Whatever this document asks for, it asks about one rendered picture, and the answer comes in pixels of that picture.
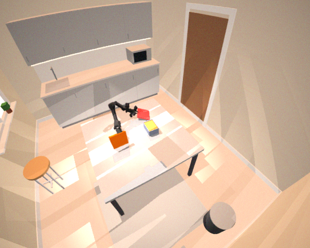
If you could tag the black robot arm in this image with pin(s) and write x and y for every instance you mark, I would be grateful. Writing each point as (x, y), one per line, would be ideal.
(117, 123)

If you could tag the red rectangular lid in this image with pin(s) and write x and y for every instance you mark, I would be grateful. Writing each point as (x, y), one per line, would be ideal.
(143, 114)

